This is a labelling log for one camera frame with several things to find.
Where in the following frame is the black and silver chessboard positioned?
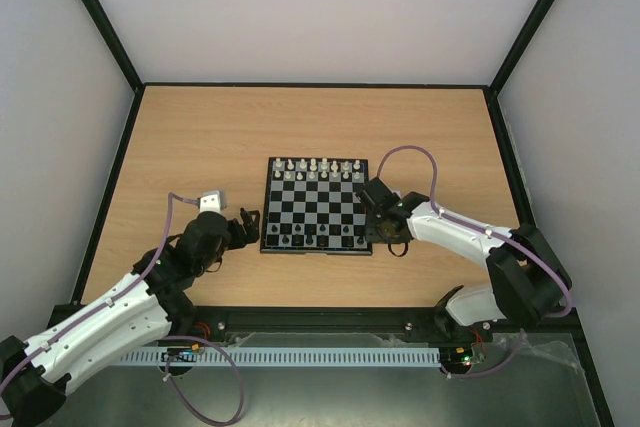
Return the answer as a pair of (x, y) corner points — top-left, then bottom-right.
(260, 157), (373, 256)

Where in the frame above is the black aluminium front rail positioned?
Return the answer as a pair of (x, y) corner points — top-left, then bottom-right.
(49, 304), (581, 343)

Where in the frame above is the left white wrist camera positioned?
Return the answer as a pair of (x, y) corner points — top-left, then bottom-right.
(198, 189), (227, 213)

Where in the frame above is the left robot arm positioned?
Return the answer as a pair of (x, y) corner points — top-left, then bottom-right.
(1, 210), (260, 426)

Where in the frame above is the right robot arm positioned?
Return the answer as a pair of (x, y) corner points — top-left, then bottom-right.
(356, 177), (572, 339)

